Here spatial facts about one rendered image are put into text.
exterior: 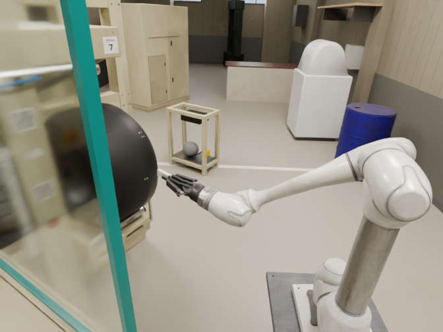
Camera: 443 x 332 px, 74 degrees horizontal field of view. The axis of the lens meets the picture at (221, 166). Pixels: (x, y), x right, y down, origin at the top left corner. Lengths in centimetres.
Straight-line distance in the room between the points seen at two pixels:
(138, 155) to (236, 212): 52
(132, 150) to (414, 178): 102
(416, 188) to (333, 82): 427
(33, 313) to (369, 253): 87
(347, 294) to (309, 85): 408
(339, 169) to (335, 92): 410
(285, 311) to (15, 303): 109
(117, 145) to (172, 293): 142
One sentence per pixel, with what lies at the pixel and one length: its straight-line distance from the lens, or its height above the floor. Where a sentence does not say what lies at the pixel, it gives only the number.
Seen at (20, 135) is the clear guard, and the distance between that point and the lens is 50.
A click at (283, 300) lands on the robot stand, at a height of 65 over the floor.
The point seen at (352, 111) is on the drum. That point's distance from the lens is 396.
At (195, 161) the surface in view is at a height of 13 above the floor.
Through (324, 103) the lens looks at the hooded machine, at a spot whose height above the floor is 66.
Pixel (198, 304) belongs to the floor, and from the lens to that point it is 234.
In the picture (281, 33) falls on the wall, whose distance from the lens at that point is 1280.
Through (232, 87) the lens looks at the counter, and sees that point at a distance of 735.
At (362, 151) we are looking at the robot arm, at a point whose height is 149.
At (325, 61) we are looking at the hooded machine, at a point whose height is 129.
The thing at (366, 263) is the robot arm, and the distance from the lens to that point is 101.
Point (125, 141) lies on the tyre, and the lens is 133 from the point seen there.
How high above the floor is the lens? 186
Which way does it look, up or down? 27 degrees down
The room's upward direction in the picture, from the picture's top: 2 degrees clockwise
